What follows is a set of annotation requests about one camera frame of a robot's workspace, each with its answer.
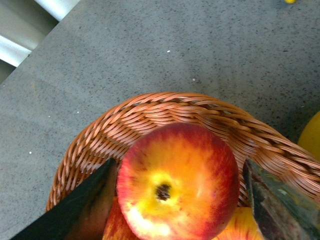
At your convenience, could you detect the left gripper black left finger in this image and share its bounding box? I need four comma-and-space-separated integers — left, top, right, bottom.
13, 158, 117, 240

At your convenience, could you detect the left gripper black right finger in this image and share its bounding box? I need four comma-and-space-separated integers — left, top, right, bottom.
242, 159, 320, 240

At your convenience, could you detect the long yellow banana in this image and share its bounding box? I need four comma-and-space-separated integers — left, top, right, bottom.
297, 111, 320, 161

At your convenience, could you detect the red yellow apple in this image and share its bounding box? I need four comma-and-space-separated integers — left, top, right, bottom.
117, 123, 240, 240

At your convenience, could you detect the red apple in basket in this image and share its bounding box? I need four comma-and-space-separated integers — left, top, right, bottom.
102, 196, 139, 240

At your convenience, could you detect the orange yellow apple in basket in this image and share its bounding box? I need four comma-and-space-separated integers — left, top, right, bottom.
213, 207, 264, 240

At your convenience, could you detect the left brown wicker basket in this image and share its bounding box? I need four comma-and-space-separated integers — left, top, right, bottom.
46, 92, 320, 210

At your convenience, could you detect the white pleated curtain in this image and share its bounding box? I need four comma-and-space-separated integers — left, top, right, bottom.
0, 0, 78, 82

